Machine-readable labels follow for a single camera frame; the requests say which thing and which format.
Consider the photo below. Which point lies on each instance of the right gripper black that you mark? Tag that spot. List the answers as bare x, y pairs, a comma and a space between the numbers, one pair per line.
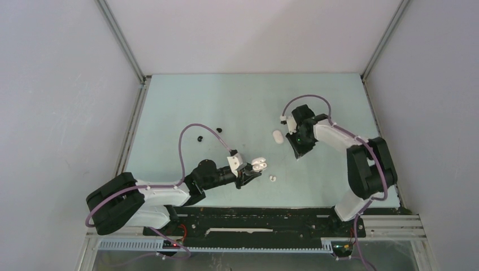
299, 150

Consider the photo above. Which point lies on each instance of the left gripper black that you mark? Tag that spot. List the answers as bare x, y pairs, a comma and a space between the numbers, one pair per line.
244, 176

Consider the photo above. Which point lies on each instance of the white charging case with dot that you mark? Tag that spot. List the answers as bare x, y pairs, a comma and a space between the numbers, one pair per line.
259, 164

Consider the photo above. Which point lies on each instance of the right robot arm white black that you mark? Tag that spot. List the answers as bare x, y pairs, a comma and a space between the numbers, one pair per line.
370, 169

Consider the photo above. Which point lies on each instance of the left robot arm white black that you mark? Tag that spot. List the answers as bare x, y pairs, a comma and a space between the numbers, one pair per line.
126, 201

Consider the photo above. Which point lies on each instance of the white closed charging case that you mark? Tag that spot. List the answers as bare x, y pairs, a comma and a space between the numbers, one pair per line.
278, 137

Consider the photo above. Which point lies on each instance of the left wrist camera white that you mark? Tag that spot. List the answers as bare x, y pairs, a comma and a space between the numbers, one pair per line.
236, 163

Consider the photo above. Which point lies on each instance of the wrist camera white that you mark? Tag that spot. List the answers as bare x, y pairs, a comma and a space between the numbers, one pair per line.
290, 122
236, 163

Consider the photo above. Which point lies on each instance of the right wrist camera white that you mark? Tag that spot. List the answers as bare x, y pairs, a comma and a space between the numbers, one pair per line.
290, 122

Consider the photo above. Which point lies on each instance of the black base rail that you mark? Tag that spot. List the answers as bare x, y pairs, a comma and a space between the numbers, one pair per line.
265, 227

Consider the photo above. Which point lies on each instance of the white slotted cable duct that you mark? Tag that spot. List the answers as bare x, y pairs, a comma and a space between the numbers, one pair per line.
161, 245

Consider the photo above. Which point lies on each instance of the right aluminium frame post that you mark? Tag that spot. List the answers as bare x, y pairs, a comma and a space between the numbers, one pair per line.
387, 35

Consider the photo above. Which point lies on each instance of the aluminium frame post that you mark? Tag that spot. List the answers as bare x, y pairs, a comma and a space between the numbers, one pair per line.
119, 36
387, 35

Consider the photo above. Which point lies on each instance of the left aluminium frame post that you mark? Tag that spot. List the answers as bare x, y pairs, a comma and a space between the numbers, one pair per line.
119, 36

